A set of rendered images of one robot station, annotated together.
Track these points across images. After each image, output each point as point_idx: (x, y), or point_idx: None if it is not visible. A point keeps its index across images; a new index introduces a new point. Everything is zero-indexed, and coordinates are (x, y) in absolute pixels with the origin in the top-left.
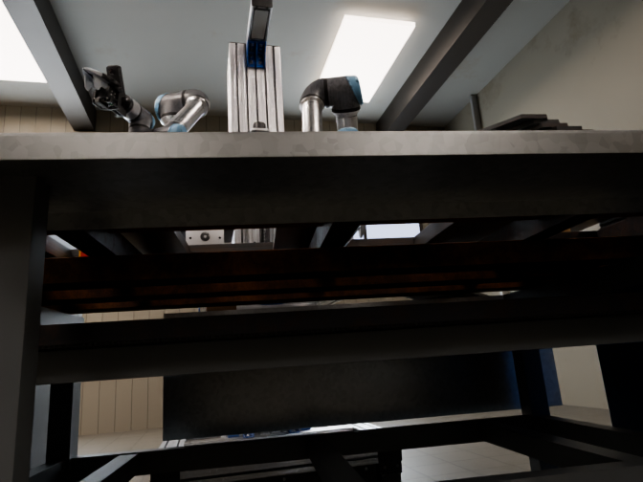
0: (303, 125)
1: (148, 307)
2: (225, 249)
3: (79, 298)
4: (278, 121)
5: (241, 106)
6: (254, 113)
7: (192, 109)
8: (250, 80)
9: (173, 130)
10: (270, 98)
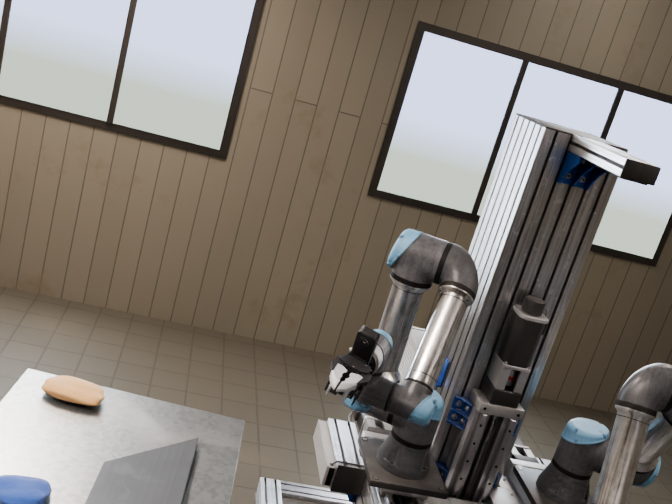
0: (609, 464)
1: None
2: None
3: None
4: (567, 287)
5: (519, 251)
6: (534, 266)
7: (452, 333)
8: (551, 207)
9: (420, 416)
10: (571, 244)
